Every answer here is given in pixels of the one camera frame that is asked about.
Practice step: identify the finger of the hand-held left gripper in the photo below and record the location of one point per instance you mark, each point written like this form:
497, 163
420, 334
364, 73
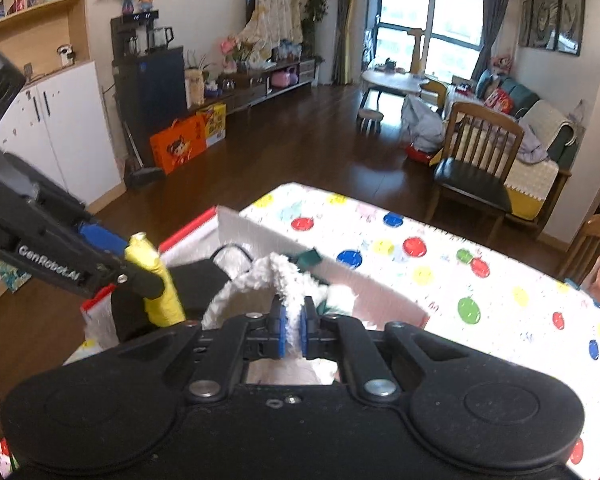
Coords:
102, 237
140, 282

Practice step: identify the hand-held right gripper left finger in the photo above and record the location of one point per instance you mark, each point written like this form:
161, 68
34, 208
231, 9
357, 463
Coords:
279, 327

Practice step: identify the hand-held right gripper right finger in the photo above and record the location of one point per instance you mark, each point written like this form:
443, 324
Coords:
307, 327

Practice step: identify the yellow cloth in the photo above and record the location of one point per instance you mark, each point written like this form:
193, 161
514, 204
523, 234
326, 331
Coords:
155, 285

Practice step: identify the Christmas print sock pair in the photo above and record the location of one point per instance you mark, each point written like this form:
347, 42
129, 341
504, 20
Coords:
290, 280

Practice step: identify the black cloth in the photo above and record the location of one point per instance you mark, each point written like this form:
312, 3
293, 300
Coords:
195, 285

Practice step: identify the red cardboard box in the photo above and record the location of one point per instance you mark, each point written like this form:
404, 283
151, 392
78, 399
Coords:
365, 290

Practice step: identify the dark dustpan with broom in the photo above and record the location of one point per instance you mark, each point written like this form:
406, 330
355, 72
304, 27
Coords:
142, 175

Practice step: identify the white cupboard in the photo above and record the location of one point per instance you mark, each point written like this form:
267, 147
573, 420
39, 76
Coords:
65, 125

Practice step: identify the orange gift bag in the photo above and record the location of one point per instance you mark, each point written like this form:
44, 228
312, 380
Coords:
177, 145

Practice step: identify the black tall cabinet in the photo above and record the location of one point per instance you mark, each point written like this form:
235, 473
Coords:
150, 95

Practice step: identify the yellow gift box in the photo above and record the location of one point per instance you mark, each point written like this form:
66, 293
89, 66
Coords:
212, 125

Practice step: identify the red basin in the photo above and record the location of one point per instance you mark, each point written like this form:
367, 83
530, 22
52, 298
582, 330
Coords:
420, 155

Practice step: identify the low media cabinet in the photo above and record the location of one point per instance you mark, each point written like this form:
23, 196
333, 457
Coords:
260, 85

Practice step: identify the small wooden stool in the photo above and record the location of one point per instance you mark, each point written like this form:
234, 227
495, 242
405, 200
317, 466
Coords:
370, 115

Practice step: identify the wooden chair with dark seat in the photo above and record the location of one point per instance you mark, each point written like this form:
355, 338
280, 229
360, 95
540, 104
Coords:
472, 175

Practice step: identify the grey cloth bundle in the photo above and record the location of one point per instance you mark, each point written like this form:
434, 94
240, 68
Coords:
422, 122

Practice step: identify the round coffee table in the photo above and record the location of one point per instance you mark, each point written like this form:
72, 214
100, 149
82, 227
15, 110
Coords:
395, 82

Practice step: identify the floral draped cloth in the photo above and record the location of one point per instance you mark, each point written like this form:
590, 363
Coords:
272, 15

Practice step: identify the white standing air conditioner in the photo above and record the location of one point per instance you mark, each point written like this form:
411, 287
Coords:
326, 40

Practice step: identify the green sofa with covers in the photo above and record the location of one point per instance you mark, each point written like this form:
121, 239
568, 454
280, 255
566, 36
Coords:
540, 125

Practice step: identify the grey curtain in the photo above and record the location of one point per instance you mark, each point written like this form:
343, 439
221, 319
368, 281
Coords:
347, 20
495, 25

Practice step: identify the green house plant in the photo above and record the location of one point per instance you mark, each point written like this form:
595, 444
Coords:
315, 10

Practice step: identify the large window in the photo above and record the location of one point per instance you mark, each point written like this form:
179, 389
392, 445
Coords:
430, 15

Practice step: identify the small dark framed picture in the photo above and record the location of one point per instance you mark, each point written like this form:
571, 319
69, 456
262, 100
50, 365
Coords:
526, 22

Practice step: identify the wooden wall shelf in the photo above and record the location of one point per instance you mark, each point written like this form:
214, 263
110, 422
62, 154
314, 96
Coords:
40, 20

